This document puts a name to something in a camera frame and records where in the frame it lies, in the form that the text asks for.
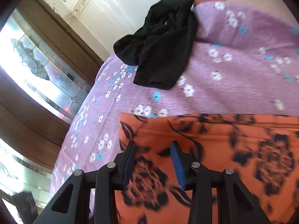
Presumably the orange black floral garment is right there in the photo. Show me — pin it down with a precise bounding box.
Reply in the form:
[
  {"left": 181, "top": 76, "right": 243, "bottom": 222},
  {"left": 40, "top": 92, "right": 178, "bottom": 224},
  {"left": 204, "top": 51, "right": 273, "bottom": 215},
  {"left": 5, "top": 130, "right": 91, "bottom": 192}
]
[{"left": 115, "top": 113, "right": 298, "bottom": 223}]

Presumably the brown door with stained glass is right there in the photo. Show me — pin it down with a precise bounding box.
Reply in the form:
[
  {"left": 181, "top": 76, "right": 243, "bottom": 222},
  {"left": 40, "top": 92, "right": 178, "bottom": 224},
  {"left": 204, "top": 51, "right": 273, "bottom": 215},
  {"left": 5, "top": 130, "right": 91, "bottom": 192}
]
[{"left": 0, "top": 0, "right": 111, "bottom": 215}]

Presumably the black crumpled garment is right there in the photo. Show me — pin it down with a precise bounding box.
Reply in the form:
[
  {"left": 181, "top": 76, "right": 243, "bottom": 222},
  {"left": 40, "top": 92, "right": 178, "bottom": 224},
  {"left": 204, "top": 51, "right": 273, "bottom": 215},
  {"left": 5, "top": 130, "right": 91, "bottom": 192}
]
[{"left": 113, "top": 0, "right": 198, "bottom": 90}]

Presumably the purple floral bed sheet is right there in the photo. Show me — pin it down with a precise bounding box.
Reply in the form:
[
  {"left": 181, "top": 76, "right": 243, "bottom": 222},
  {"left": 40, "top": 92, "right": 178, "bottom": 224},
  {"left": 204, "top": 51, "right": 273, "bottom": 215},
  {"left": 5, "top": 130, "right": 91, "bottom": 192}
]
[{"left": 50, "top": 1, "right": 298, "bottom": 194}]

